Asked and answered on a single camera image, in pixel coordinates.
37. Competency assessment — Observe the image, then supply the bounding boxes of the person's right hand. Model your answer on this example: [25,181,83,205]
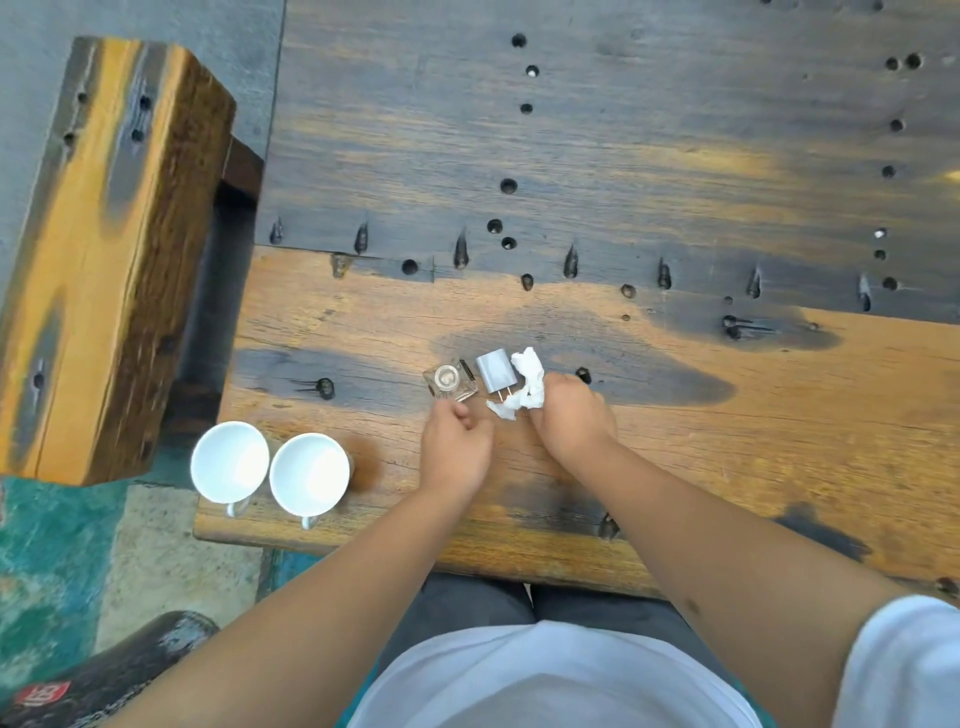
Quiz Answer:
[524,372,618,468]

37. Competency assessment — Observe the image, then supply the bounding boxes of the person's left hand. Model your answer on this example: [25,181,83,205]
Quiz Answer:
[418,399,495,500]

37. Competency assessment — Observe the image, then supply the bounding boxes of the white tissue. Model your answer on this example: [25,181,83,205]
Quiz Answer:
[486,347,548,423]

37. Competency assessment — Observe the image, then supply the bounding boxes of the person's left forearm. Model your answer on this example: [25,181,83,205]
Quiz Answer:
[105,480,489,728]

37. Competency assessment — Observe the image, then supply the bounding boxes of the person's right forearm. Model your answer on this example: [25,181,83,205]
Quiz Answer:
[537,438,912,728]

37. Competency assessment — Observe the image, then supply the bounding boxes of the small square glass bottle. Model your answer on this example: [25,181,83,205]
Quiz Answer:
[423,359,480,405]

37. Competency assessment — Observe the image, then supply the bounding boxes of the white charger plug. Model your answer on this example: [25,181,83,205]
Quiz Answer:
[475,348,519,400]

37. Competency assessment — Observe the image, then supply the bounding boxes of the white ceramic cup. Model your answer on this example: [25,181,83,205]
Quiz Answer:
[268,432,352,531]
[189,420,271,519]

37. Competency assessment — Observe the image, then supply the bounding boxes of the person's dark trousers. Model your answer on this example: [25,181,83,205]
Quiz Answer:
[358,572,747,695]

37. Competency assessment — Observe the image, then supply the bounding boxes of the person's white shirt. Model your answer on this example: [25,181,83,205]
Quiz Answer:
[347,594,960,728]

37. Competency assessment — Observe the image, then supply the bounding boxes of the thick wooden bench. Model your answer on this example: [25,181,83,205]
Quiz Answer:
[0,36,265,487]

